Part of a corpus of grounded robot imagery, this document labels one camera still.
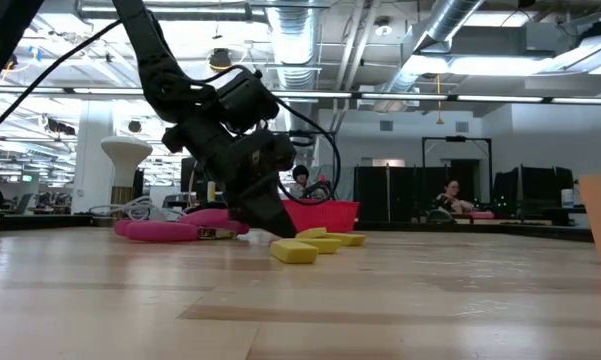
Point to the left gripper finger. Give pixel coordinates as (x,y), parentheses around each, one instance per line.
(267,215)

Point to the yellow rectangular eraser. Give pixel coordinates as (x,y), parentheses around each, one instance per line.
(325,245)
(294,252)

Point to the red plastic mesh basket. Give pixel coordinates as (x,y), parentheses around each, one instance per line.
(330,216)

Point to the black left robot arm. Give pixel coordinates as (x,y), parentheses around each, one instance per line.
(150,50)

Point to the person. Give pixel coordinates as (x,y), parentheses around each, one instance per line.
(450,192)
(300,172)

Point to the black computer monitor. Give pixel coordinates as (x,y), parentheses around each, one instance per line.
(187,180)

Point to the black ceiling device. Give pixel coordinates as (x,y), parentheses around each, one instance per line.
(220,59)

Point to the white mushroom lamp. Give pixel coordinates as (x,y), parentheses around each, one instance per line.
(126,155)

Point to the black partition panel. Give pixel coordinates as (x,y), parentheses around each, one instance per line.
(535,190)
(405,195)

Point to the white building column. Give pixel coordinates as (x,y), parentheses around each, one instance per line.
(92,165)

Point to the grey ceiling pipe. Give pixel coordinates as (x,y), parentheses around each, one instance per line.
(205,11)

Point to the long ceiling light strip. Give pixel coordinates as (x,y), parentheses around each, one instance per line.
(405,96)

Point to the bright ceiling light panel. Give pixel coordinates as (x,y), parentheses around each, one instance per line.
(480,65)

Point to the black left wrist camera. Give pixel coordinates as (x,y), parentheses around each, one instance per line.
(247,100)

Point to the silver ventilation duct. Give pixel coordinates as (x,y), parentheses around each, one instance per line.
(295,40)
(450,20)

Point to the black gantry frame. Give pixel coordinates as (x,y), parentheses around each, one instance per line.
(456,138)

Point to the black aluminium table frame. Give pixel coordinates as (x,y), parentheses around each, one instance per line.
(40,222)

